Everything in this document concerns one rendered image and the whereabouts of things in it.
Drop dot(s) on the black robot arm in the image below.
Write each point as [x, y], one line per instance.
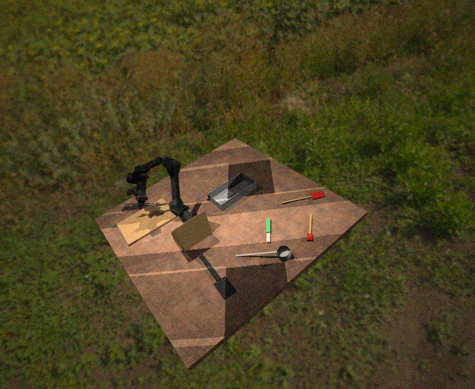
[173, 168]

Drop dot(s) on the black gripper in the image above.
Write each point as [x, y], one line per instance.
[141, 195]

